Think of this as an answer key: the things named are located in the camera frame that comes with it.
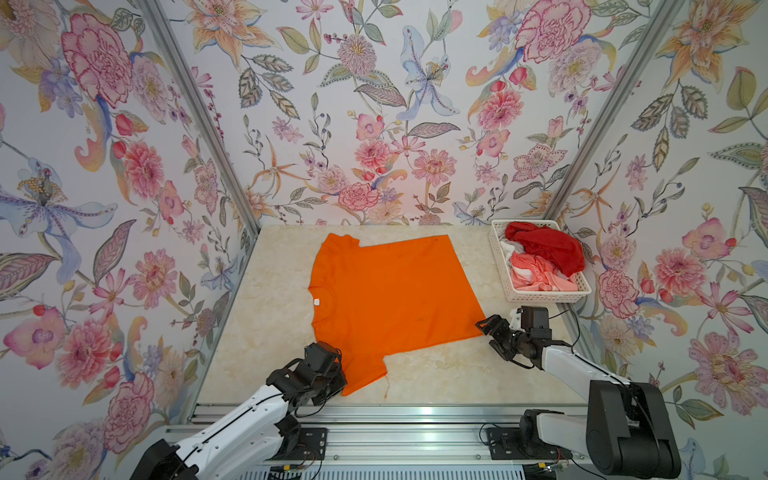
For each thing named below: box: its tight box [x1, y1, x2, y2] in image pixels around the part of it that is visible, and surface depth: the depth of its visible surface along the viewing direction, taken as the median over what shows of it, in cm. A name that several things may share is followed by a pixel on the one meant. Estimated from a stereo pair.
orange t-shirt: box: [308, 233, 487, 395], surface depth 103 cm
